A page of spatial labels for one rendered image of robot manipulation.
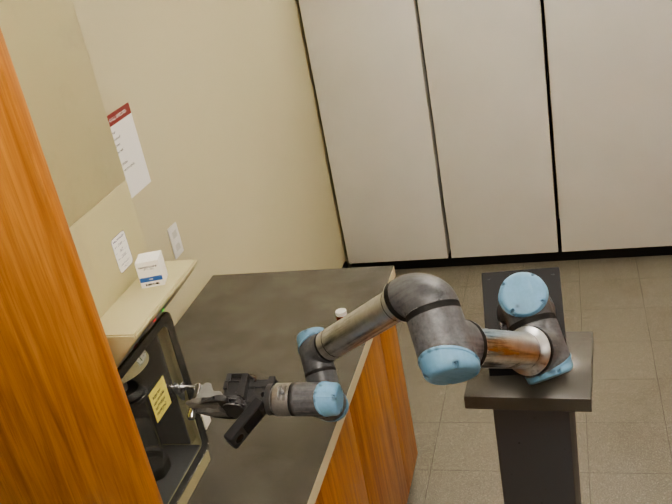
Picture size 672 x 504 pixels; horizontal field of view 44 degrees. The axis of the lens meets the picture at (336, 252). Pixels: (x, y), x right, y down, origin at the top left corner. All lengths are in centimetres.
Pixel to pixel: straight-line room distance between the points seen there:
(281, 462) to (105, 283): 67
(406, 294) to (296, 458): 62
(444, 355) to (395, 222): 322
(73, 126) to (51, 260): 32
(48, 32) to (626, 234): 366
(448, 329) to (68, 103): 86
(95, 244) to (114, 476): 46
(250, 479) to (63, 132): 95
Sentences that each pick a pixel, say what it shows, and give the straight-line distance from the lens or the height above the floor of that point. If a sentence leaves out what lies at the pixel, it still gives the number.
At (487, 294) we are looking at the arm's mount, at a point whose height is 114.
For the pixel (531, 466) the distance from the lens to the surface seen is 244.
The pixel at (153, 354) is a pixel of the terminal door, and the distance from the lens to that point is 192.
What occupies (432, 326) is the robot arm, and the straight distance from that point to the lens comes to 166.
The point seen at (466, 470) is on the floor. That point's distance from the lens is 347.
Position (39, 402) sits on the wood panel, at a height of 141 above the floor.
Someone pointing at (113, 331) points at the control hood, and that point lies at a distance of 168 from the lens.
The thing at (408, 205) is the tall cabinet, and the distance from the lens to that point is 478.
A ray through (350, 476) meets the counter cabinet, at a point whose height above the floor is 68.
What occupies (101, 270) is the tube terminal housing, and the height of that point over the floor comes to 159.
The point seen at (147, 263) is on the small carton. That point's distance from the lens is 179.
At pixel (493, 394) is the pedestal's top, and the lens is 224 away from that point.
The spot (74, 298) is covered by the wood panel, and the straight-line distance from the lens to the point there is 155.
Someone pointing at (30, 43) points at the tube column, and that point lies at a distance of 166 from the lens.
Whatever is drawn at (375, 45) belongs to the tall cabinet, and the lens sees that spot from 452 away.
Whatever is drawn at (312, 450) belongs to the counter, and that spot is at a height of 94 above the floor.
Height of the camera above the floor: 224
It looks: 25 degrees down
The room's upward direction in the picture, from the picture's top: 11 degrees counter-clockwise
